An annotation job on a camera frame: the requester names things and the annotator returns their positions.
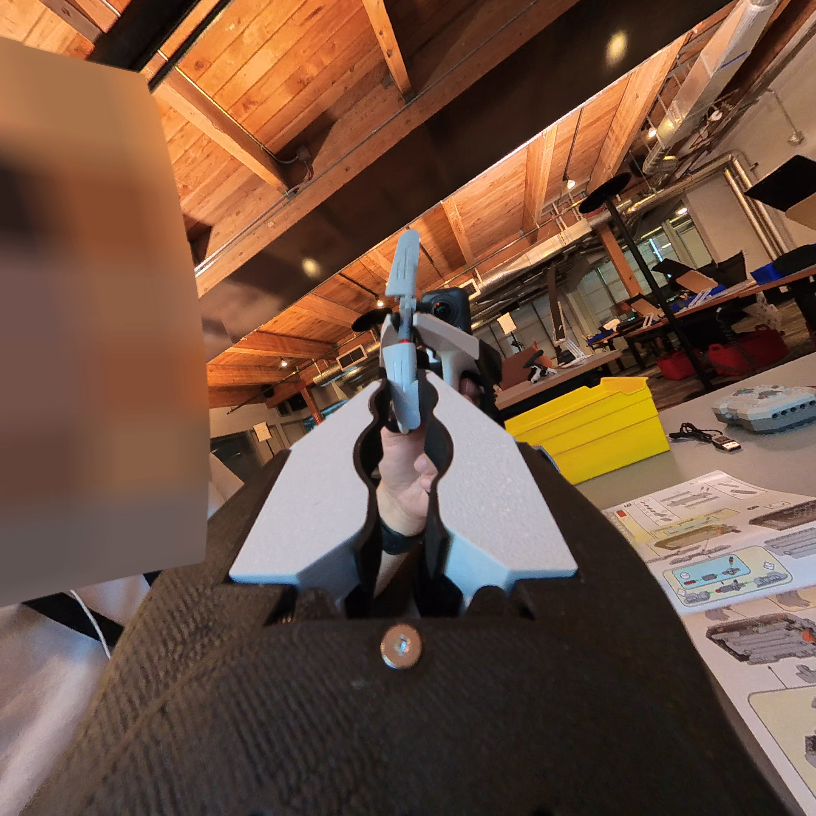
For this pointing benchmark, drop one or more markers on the brown office chair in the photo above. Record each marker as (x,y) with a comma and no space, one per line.
(519,370)

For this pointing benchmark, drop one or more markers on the person's white t-shirt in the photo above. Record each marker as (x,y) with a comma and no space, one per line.
(44,701)

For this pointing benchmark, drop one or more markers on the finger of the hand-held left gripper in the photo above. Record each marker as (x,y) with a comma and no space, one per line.
(390,331)
(452,338)

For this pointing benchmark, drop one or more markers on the open white instruction booklet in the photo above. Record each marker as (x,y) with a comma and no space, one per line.
(733,548)

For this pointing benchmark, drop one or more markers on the yellow plastic bin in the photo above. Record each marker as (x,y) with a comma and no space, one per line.
(593,433)

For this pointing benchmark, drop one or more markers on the blue plastic bin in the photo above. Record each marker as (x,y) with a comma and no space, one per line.
(774,274)

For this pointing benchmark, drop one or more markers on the black wristband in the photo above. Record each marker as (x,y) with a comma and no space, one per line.
(398,540)

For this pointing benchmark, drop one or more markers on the person's left hand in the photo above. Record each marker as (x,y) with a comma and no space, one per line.
(405,484)

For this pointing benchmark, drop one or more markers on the ceiling air vent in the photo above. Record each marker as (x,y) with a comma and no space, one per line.
(357,359)

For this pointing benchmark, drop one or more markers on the black pole stand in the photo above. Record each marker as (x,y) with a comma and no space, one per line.
(604,191)
(370,321)

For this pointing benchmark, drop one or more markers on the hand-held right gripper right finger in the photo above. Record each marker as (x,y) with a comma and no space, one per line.
(503,510)

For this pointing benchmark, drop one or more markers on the grey brick robot chassis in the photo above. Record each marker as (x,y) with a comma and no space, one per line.
(765,408)

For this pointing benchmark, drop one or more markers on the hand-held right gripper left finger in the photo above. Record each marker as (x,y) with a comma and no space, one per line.
(306,510)

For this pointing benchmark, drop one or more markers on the wooden work table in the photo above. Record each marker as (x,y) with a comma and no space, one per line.
(574,370)
(733,299)

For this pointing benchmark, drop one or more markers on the silver air duct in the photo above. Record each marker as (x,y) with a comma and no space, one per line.
(701,70)

